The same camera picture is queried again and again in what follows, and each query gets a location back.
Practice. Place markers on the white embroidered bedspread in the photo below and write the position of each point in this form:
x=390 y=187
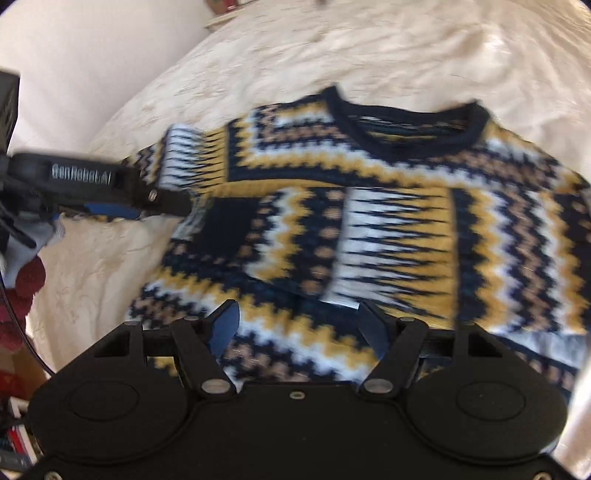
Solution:
x=526 y=62

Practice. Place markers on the gloved left hand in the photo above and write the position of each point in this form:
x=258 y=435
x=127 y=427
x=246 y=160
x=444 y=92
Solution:
x=22 y=270

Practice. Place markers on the patterned knit sweater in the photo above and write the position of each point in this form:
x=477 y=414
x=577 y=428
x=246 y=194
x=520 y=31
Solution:
x=307 y=209

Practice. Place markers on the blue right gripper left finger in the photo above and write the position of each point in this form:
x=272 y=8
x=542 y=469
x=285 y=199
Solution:
x=199 y=344

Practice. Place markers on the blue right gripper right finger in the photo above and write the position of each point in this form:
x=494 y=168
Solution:
x=397 y=344

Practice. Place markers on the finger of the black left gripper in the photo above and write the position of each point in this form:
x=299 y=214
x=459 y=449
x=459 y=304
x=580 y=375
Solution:
x=114 y=190

